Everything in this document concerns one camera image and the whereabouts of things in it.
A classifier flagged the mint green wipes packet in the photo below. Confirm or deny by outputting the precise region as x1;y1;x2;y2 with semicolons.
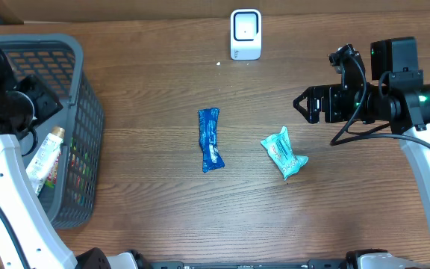
261;126;309;181

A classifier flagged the blue cookie packet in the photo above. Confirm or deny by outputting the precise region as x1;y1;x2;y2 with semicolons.
198;108;225;173

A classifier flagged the green gummy candy bag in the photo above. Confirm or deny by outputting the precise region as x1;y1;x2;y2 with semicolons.
46;137;89;205

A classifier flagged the white tube with gold cap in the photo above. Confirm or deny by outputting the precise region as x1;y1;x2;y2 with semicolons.
26;126;65;196

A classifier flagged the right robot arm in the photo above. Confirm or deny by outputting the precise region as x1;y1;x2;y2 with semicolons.
293;37;430;236

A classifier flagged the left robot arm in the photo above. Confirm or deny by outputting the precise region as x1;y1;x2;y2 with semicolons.
0;34;147;268

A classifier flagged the white barcode scanner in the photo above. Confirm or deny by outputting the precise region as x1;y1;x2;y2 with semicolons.
230;9;262;61

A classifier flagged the grey plastic mesh basket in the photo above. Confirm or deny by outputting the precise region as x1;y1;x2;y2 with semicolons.
0;34;105;229

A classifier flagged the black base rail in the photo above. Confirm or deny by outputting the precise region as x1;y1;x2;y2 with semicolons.
151;259;361;269

